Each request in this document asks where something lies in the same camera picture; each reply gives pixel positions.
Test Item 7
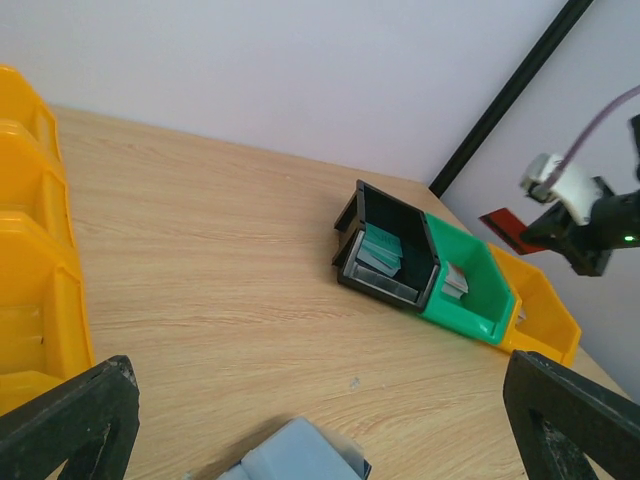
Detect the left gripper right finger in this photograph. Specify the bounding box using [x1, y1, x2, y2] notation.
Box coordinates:
[503, 350, 639, 479]

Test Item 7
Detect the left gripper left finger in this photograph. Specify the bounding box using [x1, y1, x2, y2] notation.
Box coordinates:
[1, 355, 140, 479]

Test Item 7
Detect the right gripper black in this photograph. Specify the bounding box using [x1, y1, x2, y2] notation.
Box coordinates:
[520, 177, 639, 277]

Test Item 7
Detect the red credit card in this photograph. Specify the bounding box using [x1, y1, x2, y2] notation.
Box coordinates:
[479, 208, 545, 256]

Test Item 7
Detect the blue leather card holder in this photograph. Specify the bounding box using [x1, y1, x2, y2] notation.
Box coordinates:
[220, 417, 372, 480]

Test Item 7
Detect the yellow bin right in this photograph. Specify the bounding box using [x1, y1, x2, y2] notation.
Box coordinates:
[489, 244, 581, 367]

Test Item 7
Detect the yellow bin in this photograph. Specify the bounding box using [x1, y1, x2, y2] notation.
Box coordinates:
[1, 120, 75, 248]
[489, 244, 581, 367]
[1, 211, 95, 414]
[1, 65, 62, 162]

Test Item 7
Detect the yellow bin near left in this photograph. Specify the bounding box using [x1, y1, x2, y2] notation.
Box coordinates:
[1, 211, 95, 414]

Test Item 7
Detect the green bin right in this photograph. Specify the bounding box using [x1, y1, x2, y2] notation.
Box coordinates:
[420, 214, 515, 345]

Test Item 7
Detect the black bin right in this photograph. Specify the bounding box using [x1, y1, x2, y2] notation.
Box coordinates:
[332, 180, 441, 314]

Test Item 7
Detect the yellow bin middle left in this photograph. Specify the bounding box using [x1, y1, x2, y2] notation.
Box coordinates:
[1, 120, 75, 248]

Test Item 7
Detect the yellow bin far left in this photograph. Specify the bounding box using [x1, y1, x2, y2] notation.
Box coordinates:
[1, 65, 62, 162]

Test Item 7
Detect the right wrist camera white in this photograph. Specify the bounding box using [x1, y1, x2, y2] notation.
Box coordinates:
[519, 153, 603, 226]

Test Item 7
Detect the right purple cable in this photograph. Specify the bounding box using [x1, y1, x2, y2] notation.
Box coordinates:
[539, 83, 640, 201]

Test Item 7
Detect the right black frame post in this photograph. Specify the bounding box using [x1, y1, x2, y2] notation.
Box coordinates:
[429, 0, 593, 198]

